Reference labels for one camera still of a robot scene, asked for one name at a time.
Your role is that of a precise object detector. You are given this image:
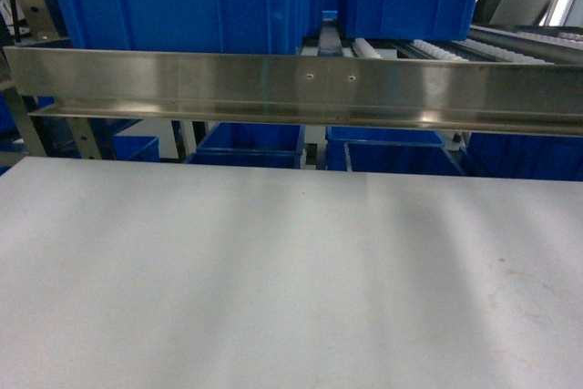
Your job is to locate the stainless steel roller shelf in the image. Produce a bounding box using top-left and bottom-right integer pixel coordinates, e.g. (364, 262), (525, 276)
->
(5, 40), (582, 136)

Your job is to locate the blue bin under shelf right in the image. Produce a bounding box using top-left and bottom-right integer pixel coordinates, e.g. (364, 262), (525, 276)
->
(461, 133), (582, 181)

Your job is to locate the medium blue bin on shelf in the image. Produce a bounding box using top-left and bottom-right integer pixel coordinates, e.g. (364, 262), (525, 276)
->
(338, 0), (476, 41)

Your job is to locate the blue bin under shelf centre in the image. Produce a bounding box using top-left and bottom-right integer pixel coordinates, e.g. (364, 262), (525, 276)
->
(325, 127), (465, 177)

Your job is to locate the blue bin under shelf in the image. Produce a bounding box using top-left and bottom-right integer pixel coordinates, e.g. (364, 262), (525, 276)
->
(461, 133), (582, 181)
(325, 127), (465, 177)
(184, 122), (305, 169)

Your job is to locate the blue bin under shelf left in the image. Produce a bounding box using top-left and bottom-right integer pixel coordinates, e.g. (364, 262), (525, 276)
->
(184, 122), (305, 169)

